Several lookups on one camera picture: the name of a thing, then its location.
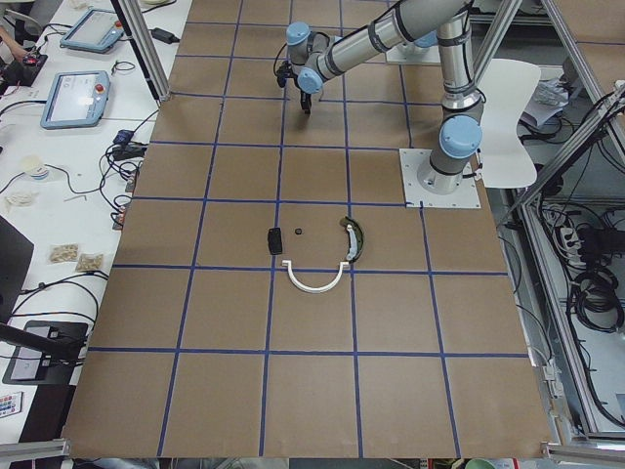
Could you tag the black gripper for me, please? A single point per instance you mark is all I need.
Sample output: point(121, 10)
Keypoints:
point(305, 96)

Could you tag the small black brake pad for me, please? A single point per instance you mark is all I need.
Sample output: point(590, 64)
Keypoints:
point(275, 244)

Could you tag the olive brake shoe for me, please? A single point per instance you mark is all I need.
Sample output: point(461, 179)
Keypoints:
point(356, 238)

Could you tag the black power adapter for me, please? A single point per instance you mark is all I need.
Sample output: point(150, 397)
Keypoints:
point(164, 36)

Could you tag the white plastic chair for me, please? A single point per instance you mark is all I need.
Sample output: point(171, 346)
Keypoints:
point(508, 86)

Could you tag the far blue teach pendant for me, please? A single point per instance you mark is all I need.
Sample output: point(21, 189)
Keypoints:
point(97, 31)

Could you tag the blue teach pendant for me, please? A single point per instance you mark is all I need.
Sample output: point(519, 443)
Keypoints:
point(76, 100)
point(97, 31)

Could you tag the near blue teach pendant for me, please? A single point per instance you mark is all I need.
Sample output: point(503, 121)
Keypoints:
point(76, 100)

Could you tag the white paper cup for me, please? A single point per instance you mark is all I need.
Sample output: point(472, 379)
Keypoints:
point(34, 167)

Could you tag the bag of small parts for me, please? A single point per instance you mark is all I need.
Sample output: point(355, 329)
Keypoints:
point(63, 253)

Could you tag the black monitor stand base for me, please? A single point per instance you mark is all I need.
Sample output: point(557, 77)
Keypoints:
point(46, 352)

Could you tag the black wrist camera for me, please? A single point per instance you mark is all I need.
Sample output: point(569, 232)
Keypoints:
point(283, 74)

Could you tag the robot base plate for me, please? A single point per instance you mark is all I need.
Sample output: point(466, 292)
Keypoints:
point(396, 56)
point(424, 187)

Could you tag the white curved plastic bracket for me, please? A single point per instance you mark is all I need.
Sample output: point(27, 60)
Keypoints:
point(314, 283)

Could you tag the aluminium frame post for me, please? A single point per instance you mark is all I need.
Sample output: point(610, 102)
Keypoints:
point(136, 30)

